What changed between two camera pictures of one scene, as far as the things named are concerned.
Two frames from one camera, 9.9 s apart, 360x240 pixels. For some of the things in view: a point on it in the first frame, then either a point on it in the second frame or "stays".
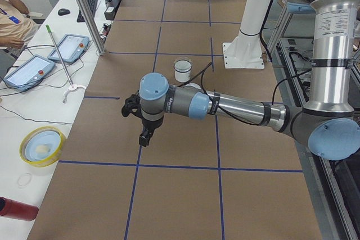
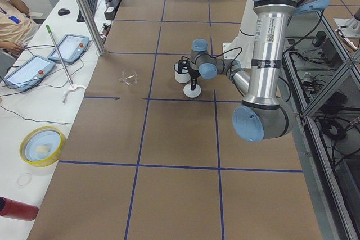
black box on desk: (113, 4) stays
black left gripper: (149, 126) to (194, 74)
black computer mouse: (62, 12) stays
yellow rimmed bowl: (40, 146) stays
